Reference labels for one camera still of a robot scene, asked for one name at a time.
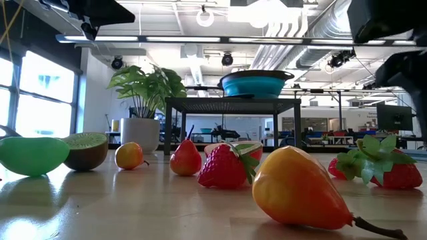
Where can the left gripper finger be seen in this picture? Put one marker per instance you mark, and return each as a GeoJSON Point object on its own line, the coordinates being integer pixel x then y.
{"type": "Point", "coordinates": [106, 11]}
{"type": "Point", "coordinates": [89, 30]}

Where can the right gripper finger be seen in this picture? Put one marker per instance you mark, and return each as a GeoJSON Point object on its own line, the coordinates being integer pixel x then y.
{"type": "Point", "coordinates": [407, 70]}

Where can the red toy strawberry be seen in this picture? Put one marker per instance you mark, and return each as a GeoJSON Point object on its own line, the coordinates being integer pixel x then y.
{"type": "Point", "coordinates": [400, 176]}
{"type": "Point", "coordinates": [333, 170]}
{"type": "Point", "coordinates": [221, 168]}

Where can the toy kiwi half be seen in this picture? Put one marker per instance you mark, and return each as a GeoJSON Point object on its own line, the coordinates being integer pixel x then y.
{"type": "Point", "coordinates": [86, 156]}

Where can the orange toy pear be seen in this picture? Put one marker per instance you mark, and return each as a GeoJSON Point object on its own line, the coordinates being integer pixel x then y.
{"type": "Point", "coordinates": [297, 190]}
{"type": "Point", "coordinates": [128, 156]}

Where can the blue collapsible colander bowl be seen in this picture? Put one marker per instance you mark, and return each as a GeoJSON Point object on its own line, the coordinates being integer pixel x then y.
{"type": "Point", "coordinates": [253, 87]}

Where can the red toy pear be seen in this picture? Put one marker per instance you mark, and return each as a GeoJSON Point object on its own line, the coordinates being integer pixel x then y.
{"type": "Point", "coordinates": [185, 160]}

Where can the red toy apple half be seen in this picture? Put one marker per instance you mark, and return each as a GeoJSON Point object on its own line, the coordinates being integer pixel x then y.
{"type": "Point", "coordinates": [255, 154]}

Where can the black background robot arm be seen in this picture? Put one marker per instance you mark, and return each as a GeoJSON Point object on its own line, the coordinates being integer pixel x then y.
{"type": "Point", "coordinates": [223, 131]}

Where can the black ceiling track lights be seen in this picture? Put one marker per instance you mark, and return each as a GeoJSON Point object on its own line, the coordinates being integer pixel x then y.
{"type": "Point", "coordinates": [337, 60]}
{"type": "Point", "coordinates": [368, 86]}

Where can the black ceiling spotlight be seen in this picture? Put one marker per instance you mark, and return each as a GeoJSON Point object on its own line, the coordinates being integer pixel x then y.
{"type": "Point", "coordinates": [227, 60]}
{"type": "Point", "coordinates": [116, 63]}

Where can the black background monitor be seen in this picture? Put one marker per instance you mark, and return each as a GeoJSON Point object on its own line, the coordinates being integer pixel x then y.
{"type": "Point", "coordinates": [393, 117]}

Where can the large window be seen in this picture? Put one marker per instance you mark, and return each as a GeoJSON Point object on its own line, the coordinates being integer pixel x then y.
{"type": "Point", "coordinates": [43, 83]}

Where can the overhead LED light bar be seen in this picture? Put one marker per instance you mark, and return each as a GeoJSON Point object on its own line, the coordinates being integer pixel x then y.
{"type": "Point", "coordinates": [183, 39]}

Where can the white background table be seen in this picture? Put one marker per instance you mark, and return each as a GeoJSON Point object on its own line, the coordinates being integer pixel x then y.
{"type": "Point", "coordinates": [340, 139]}

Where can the yellow cylinder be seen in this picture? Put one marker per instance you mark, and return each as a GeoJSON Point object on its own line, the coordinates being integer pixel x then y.
{"type": "Point", "coordinates": [115, 126]}

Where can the green plant in white pot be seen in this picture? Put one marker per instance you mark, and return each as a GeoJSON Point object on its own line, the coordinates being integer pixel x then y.
{"type": "Point", "coordinates": [140, 133]}

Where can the teal bin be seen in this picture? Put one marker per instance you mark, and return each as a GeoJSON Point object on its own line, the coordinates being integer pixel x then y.
{"type": "Point", "coordinates": [205, 130]}

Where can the perforated metal shelf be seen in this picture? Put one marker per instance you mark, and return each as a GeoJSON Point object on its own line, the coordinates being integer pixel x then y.
{"type": "Point", "coordinates": [230, 106]}

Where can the silver ventilation duct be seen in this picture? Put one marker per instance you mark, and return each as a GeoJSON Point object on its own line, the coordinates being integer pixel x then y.
{"type": "Point", "coordinates": [320, 50]}

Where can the black metal gantry frame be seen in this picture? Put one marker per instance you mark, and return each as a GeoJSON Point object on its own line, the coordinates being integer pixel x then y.
{"type": "Point", "coordinates": [317, 90]}

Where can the black curved bracket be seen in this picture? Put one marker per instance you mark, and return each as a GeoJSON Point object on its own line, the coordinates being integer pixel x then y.
{"type": "Point", "coordinates": [8, 131]}

